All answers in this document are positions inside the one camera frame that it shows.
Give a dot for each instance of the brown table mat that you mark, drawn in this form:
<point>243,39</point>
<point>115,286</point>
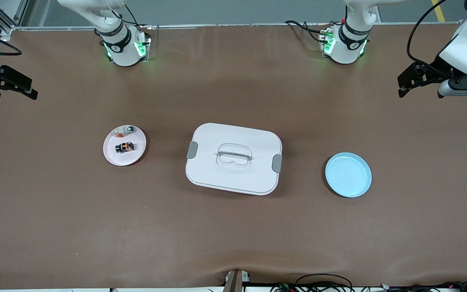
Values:
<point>233,235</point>

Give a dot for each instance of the white lidded storage box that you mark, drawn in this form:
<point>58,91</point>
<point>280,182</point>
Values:
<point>217,178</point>

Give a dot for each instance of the green terminal connector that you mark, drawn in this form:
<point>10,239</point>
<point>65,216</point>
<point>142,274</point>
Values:
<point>284,288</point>

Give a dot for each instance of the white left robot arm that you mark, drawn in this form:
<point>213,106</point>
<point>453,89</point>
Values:
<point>349,44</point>

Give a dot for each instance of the light blue plate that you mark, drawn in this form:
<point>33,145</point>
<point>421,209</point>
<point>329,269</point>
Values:
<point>347,176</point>

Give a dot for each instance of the pink plate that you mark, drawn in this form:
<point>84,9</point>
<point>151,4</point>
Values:
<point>124,159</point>

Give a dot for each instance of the small silver green switch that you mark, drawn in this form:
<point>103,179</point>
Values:
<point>129,130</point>

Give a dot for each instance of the orange and black switch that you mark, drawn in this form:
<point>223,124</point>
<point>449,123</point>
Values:
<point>124,147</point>

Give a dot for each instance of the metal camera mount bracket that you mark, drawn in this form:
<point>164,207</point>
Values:
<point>235,282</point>

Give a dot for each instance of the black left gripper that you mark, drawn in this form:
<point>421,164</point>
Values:
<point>435,69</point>

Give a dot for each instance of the silver table edge rail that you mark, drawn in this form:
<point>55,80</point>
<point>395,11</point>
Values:
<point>237,25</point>

